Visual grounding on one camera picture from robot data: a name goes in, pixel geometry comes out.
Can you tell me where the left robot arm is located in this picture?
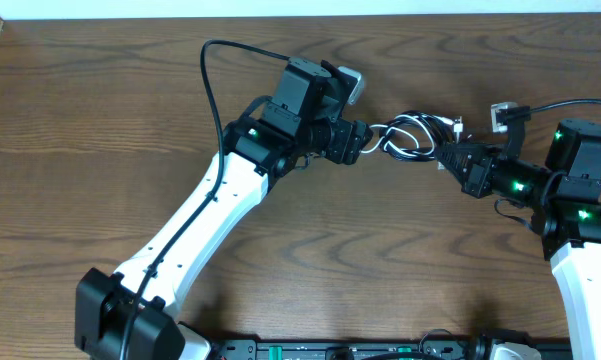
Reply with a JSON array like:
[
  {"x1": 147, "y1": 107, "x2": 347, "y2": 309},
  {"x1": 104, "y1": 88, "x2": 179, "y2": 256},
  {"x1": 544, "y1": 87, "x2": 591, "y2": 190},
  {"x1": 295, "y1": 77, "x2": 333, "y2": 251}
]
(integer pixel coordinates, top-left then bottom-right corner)
[{"x1": 74, "y1": 57, "x2": 372, "y2": 360}]

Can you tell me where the black USB cable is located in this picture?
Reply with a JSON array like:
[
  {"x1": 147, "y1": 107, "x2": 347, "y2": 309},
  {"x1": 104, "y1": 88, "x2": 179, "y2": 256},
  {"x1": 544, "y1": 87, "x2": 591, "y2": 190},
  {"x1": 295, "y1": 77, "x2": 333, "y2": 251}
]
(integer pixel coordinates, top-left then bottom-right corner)
[{"x1": 379, "y1": 110, "x2": 469, "y2": 163}]

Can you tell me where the white USB cable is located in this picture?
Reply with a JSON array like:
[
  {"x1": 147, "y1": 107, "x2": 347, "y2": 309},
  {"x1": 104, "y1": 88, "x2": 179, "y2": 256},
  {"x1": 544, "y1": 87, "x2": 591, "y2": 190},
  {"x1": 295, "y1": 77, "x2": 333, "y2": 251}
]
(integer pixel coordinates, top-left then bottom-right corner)
[{"x1": 360, "y1": 115, "x2": 465, "y2": 172}]

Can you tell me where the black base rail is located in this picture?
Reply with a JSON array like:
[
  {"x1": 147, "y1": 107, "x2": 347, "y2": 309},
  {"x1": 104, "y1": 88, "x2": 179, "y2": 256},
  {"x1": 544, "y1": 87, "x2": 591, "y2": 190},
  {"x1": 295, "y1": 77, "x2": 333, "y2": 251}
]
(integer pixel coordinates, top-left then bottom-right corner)
[{"x1": 209, "y1": 335, "x2": 574, "y2": 360}]

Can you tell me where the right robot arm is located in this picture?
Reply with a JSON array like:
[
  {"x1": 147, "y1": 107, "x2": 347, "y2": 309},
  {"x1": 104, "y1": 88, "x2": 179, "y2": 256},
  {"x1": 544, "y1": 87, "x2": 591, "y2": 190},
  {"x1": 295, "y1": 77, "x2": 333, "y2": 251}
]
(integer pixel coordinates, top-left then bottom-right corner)
[{"x1": 435, "y1": 119, "x2": 601, "y2": 359}]

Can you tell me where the black right camera cable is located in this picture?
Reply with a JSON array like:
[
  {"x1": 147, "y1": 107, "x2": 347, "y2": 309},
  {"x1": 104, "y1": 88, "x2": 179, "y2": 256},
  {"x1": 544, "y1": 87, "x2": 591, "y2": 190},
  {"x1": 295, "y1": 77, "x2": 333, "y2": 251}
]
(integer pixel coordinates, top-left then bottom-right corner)
[{"x1": 527, "y1": 98, "x2": 601, "y2": 114}]

